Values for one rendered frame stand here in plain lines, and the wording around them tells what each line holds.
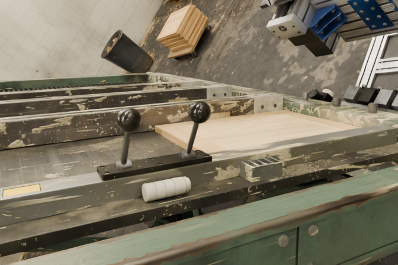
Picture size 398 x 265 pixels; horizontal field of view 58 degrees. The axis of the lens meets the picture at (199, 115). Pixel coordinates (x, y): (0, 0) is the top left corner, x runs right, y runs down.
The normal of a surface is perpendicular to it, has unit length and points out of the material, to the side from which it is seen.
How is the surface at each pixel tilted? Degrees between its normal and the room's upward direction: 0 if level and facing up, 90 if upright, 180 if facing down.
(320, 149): 90
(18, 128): 90
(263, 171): 89
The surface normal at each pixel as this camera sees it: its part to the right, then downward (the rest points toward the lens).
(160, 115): 0.46, 0.17
